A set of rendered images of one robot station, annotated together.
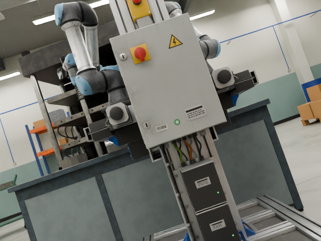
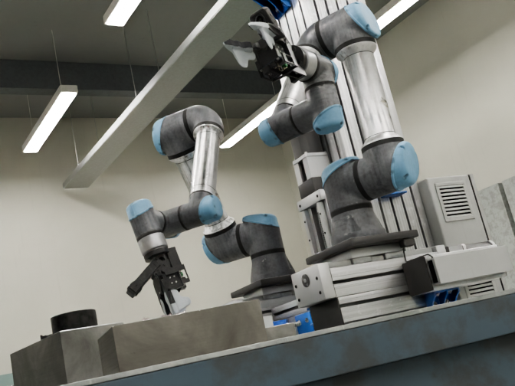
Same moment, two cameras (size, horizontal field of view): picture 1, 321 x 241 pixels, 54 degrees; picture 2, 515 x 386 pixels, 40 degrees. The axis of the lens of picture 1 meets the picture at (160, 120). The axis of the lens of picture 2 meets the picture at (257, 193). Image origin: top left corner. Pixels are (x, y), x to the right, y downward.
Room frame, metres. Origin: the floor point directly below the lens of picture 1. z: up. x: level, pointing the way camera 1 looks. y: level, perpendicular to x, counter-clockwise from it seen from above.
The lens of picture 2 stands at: (2.96, 1.71, 0.78)
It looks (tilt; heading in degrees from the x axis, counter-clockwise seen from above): 14 degrees up; 241
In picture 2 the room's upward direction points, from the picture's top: 13 degrees counter-clockwise
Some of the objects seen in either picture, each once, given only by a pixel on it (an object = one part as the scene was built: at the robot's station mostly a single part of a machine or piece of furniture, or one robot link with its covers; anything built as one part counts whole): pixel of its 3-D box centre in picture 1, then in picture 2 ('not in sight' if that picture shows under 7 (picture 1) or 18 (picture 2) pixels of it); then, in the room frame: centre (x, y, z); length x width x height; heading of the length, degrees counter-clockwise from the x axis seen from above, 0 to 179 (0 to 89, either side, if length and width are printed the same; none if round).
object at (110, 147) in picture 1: (122, 141); (159, 351); (2.50, 0.34, 0.85); 0.50 x 0.26 x 0.11; 11
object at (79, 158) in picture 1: (74, 160); (180, 345); (2.61, 0.78, 0.83); 0.20 x 0.15 x 0.07; 173
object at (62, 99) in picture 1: (106, 87); not in sight; (3.54, 0.46, 1.51); 1.10 x 0.70 x 0.05; 83
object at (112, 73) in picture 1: (112, 78); (346, 184); (1.83, 0.19, 1.20); 0.13 x 0.12 x 0.14; 117
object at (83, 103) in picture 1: (91, 127); not in sight; (3.16, 0.67, 1.10); 0.05 x 0.05 x 1.30
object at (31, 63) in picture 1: (97, 66); not in sight; (3.48, 0.46, 1.75); 1.30 x 0.84 x 0.61; 83
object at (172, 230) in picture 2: not in sight; (168, 223); (2.24, -0.15, 1.23); 0.11 x 0.11 x 0.08; 39
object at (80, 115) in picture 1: (112, 108); not in sight; (3.53, 0.46, 1.26); 1.10 x 0.74 x 0.05; 83
